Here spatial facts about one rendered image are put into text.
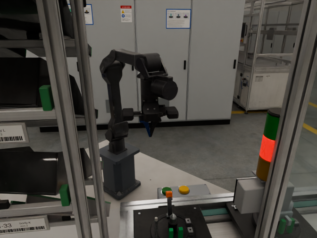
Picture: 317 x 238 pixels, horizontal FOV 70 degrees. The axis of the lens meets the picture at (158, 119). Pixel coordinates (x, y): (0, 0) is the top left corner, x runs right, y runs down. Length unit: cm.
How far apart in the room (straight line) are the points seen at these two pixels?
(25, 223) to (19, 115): 18
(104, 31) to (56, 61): 323
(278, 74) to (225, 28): 166
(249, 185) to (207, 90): 331
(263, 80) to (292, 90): 434
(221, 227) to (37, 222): 65
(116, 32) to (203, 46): 130
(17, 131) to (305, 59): 45
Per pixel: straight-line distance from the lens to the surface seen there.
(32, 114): 34
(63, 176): 47
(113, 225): 99
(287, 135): 49
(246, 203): 59
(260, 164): 56
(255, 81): 474
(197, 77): 372
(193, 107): 385
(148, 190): 113
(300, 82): 46
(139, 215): 86
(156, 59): 71
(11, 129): 36
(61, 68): 31
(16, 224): 45
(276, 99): 507
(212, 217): 92
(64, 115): 33
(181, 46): 360
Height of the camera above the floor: 157
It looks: 22 degrees down
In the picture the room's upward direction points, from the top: straight up
